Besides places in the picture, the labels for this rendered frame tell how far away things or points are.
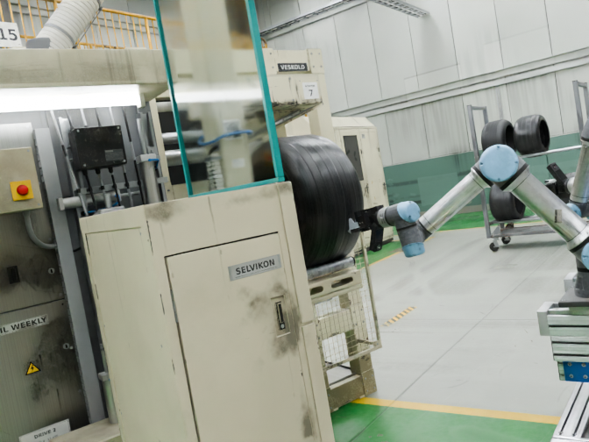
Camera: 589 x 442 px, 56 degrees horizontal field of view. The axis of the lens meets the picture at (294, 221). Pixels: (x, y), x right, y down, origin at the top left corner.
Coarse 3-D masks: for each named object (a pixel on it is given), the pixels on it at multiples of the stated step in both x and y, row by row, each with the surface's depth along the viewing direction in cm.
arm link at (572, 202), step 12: (588, 120) 229; (588, 132) 228; (588, 144) 229; (588, 156) 231; (588, 168) 232; (576, 180) 237; (588, 180) 234; (576, 192) 238; (588, 192) 237; (576, 204) 239; (588, 204) 243; (588, 216) 245
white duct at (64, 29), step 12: (72, 0) 211; (84, 0) 212; (96, 0) 216; (60, 12) 209; (72, 12) 210; (84, 12) 213; (48, 24) 207; (60, 24) 207; (72, 24) 209; (84, 24) 214; (48, 36) 205; (60, 36) 207; (72, 36) 210; (60, 48) 207
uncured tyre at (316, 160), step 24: (288, 144) 223; (312, 144) 225; (336, 144) 232; (288, 168) 218; (312, 168) 215; (336, 168) 220; (312, 192) 212; (336, 192) 216; (360, 192) 224; (312, 216) 213; (336, 216) 216; (312, 240) 217; (336, 240) 221; (312, 264) 226
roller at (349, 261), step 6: (348, 258) 236; (324, 264) 229; (330, 264) 230; (336, 264) 231; (342, 264) 233; (348, 264) 235; (354, 264) 237; (306, 270) 223; (312, 270) 224; (318, 270) 225; (324, 270) 227; (330, 270) 229; (336, 270) 231; (312, 276) 224
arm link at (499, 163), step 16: (480, 160) 182; (496, 160) 179; (512, 160) 177; (496, 176) 179; (512, 176) 179; (528, 176) 180; (512, 192) 183; (528, 192) 179; (544, 192) 178; (544, 208) 178; (560, 208) 177; (560, 224) 177; (576, 224) 176; (576, 240) 176; (576, 256) 179
